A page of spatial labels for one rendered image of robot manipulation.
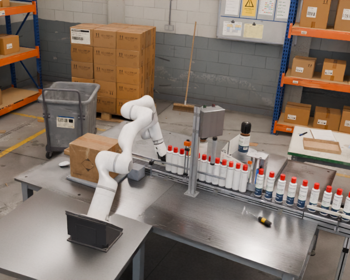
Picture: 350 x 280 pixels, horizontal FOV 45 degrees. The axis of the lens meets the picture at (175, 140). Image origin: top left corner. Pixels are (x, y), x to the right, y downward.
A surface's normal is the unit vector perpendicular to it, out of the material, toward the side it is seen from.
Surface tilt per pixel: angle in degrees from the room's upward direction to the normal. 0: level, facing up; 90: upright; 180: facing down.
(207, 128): 90
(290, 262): 0
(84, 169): 90
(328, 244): 0
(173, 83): 90
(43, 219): 0
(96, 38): 90
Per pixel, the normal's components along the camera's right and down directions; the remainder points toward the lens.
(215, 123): 0.47, 0.37
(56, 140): -0.01, 0.44
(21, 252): 0.05, -0.92
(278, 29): -0.33, 0.35
